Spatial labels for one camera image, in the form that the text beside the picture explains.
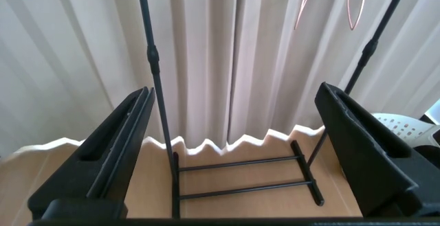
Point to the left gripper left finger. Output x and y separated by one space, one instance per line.
62 198

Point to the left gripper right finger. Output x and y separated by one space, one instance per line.
378 184

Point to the pink clothes hanger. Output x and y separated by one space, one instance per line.
352 27
303 2

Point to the white laundry basket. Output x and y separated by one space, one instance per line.
381 117

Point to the black clothes rack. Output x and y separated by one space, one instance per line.
153 59

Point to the silver curtain wand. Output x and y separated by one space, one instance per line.
233 47

